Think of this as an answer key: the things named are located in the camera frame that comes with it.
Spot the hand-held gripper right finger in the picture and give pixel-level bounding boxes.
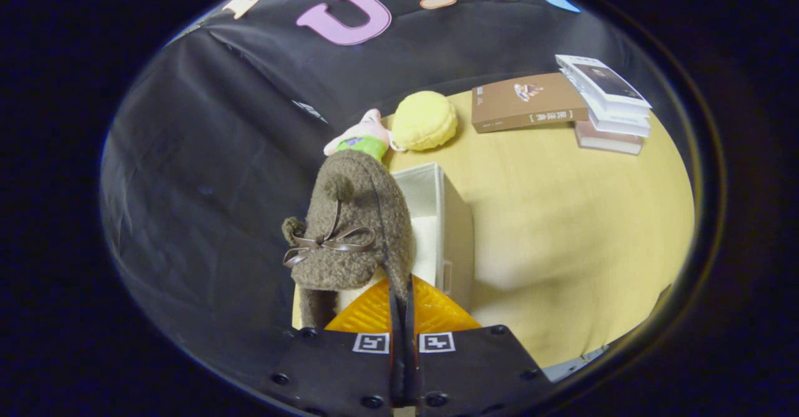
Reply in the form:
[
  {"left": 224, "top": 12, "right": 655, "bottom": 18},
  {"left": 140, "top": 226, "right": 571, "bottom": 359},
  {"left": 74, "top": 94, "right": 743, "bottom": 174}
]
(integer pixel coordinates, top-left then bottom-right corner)
[{"left": 406, "top": 275, "right": 553, "bottom": 417}]

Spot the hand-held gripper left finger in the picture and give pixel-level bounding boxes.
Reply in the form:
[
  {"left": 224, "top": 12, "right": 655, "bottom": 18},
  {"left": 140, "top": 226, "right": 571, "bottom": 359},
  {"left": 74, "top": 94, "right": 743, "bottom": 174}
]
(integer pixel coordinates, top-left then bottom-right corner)
[{"left": 267, "top": 277, "right": 406, "bottom": 417}]

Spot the cream fabric storage box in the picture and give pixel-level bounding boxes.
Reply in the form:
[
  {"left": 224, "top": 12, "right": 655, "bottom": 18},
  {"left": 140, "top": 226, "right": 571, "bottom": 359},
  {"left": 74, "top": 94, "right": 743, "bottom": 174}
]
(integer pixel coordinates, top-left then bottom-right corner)
[{"left": 292, "top": 162, "right": 475, "bottom": 329}]

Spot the brown fuzzy shoe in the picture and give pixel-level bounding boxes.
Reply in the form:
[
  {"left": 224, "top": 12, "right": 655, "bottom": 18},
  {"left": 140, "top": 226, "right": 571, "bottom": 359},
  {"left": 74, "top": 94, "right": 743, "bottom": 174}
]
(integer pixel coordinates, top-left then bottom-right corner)
[{"left": 282, "top": 149, "right": 416, "bottom": 329}]

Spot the black backdrop cloth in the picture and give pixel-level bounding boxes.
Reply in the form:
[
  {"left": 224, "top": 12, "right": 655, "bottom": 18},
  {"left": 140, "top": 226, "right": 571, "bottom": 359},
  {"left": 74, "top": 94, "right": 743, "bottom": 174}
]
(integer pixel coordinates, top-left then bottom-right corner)
[{"left": 100, "top": 0, "right": 672, "bottom": 380}]

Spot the pink and green plush toy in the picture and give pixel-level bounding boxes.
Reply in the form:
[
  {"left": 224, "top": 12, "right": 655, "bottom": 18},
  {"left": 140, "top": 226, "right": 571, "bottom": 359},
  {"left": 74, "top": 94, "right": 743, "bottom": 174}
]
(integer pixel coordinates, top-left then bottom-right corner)
[{"left": 323, "top": 109, "right": 394, "bottom": 162}]

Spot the yellow round plush cushion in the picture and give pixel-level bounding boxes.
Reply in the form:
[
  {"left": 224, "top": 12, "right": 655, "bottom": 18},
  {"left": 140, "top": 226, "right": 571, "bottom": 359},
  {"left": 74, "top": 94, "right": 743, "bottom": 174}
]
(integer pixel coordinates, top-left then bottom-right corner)
[{"left": 391, "top": 91, "right": 458, "bottom": 152}]

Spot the pale pink book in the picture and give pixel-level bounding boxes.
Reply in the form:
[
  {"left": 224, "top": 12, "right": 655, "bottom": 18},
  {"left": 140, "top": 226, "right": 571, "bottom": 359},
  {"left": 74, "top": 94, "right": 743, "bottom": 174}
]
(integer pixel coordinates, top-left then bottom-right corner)
[{"left": 575, "top": 120, "right": 644, "bottom": 155}]

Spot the brown book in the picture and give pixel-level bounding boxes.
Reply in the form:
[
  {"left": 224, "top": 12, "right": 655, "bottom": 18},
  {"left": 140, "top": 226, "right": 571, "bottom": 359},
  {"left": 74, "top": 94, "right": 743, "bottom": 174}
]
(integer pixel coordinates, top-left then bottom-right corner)
[{"left": 471, "top": 72, "right": 589, "bottom": 134}]

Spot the white book with dark picture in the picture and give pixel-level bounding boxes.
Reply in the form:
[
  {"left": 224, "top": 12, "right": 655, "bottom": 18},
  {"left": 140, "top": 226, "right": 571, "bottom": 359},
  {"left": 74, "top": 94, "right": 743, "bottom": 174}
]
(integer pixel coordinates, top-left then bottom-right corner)
[{"left": 556, "top": 54, "right": 653, "bottom": 118}]

